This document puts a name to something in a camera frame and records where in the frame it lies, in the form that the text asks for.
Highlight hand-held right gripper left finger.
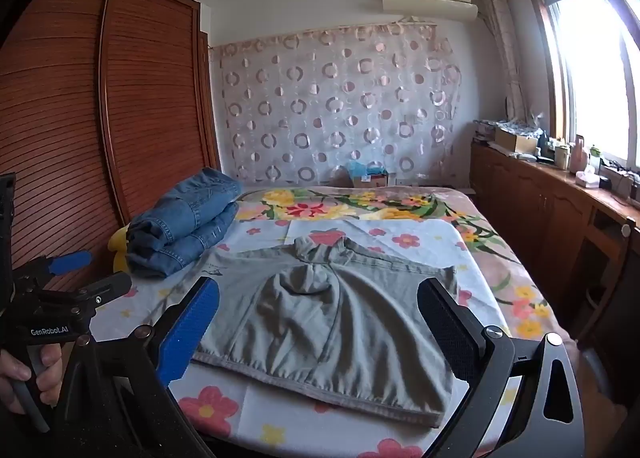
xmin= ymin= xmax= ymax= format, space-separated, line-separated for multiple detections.
xmin=65 ymin=276 xmax=221 ymax=458

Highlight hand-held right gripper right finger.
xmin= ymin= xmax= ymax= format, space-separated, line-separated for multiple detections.
xmin=416 ymin=278 xmax=586 ymax=458

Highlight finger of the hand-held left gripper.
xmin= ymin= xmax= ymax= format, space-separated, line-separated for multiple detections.
xmin=15 ymin=251 xmax=94 ymax=290
xmin=37 ymin=271 xmax=133 ymax=320

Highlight grey pants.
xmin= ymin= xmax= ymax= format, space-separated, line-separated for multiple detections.
xmin=192 ymin=233 xmax=461 ymax=429

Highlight white flower print sheet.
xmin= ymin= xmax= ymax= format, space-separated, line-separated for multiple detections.
xmin=92 ymin=198 xmax=301 ymax=458

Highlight folded blue jeans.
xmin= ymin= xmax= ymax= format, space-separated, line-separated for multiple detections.
xmin=125 ymin=167 xmax=244 ymax=280

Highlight white strawberry print sheet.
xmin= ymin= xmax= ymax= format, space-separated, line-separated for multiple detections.
xmin=170 ymin=218 xmax=521 ymax=458

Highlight brown wooden wardrobe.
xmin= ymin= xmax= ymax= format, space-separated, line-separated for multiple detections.
xmin=0 ymin=0 xmax=223 ymax=291

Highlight long wooden cabinet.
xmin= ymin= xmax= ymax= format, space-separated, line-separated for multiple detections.
xmin=470 ymin=141 xmax=640 ymax=339

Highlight colourful floral blanket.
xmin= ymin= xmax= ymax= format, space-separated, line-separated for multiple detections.
xmin=235 ymin=185 xmax=571 ymax=339

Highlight small blue box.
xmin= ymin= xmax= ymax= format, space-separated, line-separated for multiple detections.
xmin=347 ymin=161 xmax=389 ymax=179

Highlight open cardboard box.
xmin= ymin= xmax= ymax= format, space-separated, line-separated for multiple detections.
xmin=494 ymin=127 xmax=540 ymax=155

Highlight beige window curtain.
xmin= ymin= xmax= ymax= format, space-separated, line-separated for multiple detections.
xmin=475 ymin=0 xmax=532 ymax=121

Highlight wooden framed window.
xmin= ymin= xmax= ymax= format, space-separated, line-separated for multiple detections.
xmin=520 ymin=0 xmax=640 ymax=174

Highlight circle patterned wall cloth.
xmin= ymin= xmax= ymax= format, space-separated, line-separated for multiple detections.
xmin=207 ymin=21 xmax=463 ymax=186

